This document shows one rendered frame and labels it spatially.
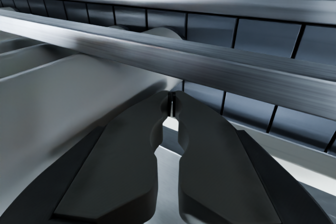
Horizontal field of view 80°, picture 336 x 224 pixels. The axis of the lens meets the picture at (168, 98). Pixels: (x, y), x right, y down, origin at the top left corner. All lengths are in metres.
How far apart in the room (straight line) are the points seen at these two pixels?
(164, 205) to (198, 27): 0.26
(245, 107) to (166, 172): 0.15
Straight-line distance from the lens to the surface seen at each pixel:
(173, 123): 0.16
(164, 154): 0.26
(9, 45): 0.20
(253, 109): 0.17
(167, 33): 0.16
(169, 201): 0.33
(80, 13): 0.25
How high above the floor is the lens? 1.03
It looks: 46 degrees down
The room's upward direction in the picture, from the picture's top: 129 degrees counter-clockwise
